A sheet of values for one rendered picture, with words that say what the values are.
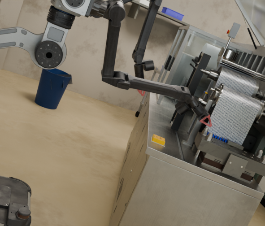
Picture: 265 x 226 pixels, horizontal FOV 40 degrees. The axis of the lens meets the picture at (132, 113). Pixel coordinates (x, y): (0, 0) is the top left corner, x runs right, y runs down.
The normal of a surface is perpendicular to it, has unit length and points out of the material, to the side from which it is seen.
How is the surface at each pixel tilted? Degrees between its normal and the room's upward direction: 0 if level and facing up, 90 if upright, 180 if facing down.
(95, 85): 90
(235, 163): 90
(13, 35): 90
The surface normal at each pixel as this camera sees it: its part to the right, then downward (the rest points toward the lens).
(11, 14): 0.25, 0.33
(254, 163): -0.05, 0.22
